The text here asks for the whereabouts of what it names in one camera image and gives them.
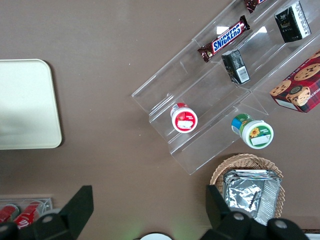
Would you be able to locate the Snickers chocolate bar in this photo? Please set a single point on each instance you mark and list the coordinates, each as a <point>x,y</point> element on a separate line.
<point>225,38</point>
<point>252,4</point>

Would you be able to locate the light wicker basket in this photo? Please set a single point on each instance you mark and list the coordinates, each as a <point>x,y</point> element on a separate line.
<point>250,161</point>

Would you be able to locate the green lid snack cup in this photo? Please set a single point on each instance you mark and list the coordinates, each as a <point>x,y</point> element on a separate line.
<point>255,132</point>

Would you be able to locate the cream plastic tray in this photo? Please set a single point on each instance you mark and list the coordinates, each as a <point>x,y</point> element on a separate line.
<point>27,105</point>

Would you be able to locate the white rectangular snack bin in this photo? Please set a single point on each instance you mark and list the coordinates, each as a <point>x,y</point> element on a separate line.
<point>313,237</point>

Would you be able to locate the clear acrylic stepped shelf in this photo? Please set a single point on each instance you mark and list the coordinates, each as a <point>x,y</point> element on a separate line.
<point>215,100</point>

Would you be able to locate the small black carton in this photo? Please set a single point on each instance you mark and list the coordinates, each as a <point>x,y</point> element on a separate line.
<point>236,67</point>
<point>292,22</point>

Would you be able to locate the stack of foil trays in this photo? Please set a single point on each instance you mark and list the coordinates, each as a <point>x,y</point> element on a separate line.
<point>250,195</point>

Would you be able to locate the red tartan cookie box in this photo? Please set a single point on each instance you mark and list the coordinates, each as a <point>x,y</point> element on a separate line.
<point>300,90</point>

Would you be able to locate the red lid snack cup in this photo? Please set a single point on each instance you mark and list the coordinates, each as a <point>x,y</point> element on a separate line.
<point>185,120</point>

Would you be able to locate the clear acrylic bottle rack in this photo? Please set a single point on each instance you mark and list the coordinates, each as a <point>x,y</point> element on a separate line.
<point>48,203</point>

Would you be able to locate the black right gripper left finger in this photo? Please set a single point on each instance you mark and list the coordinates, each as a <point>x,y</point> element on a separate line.
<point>75,210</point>

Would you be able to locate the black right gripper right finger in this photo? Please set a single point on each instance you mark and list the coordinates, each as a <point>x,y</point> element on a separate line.
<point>220,212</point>

